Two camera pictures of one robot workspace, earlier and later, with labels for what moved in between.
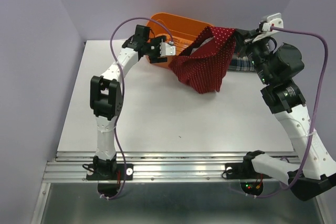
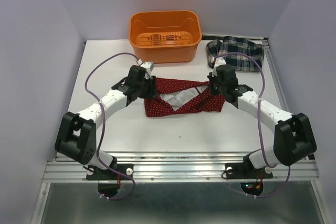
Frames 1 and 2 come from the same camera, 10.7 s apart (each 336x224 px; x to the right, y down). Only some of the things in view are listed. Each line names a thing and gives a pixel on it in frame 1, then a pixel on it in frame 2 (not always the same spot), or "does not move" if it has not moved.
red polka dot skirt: (202, 64) to (176, 97)
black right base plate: (244, 170) does not move
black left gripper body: (153, 50) to (145, 88)
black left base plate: (91, 175) does not move
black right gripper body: (259, 50) to (215, 87)
